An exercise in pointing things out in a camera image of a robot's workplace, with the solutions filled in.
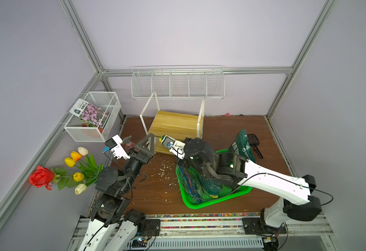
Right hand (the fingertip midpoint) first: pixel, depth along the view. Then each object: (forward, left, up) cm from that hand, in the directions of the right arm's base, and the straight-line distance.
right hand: (177, 141), depth 60 cm
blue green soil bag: (-11, -5, -18) cm, 21 cm away
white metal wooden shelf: (+24, +2, -18) cm, 30 cm away
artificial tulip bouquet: (-7, +41, -11) cm, 43 cm away
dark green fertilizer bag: (+3, -27, -9) cm, 29 cm away
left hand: (-1, +9, +3) cm, 10 cm away
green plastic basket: (-11, -10, -26) cm, 30 cm away
